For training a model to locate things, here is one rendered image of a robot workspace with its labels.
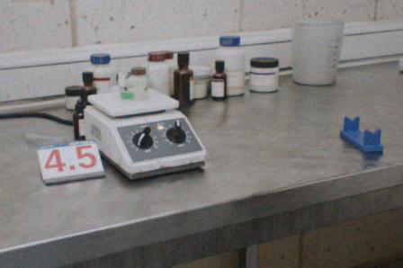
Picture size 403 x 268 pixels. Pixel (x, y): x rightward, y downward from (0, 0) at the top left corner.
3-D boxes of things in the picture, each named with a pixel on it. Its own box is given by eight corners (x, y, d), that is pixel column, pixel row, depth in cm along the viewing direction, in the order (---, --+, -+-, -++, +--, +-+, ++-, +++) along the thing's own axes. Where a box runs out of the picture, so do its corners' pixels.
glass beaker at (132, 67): (141, 105, 97) (139, 55, 95) (111, 102, 100) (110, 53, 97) (157, 97, 103) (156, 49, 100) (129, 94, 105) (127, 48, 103)
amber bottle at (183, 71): (177, 105, 131) (176, 55, 128) (170, 101, 135) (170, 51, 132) (196, 103, 132) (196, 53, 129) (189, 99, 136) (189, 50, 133)
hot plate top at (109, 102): (181, 107, 98) (181, 102, 98) (111, 117, 93) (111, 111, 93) (150, 93, 108) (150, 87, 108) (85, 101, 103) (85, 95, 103)
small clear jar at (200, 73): (212, 97, 138) (212, 68, 136) (191, 101, 135) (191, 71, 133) (198, 92, 142) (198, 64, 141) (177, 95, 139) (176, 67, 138)
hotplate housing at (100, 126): (208, 167, 94) (208, 117, 91) (129, 183, 88) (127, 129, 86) (148, 131, 113) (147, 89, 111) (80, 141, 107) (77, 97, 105)
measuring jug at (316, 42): (317, 71, 163) (321, 14, 159) (362, 78, 154) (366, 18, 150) (273, 82, 152) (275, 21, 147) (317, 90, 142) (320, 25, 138)
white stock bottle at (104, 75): (100, 102, 134) (97, 51, 131) (123, 106, 130) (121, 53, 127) (81, 110, 129) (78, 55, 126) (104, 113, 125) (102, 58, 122)
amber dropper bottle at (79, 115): (70, 137, 110) (67, 99, 108) (80, 132, 113) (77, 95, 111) (84, 139, 109) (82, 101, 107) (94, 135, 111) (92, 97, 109)
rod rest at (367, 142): (383, 151, 100) (385, 130, 99) (363, 153, 99) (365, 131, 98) (357, 134, 109) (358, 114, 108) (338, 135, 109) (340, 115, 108)
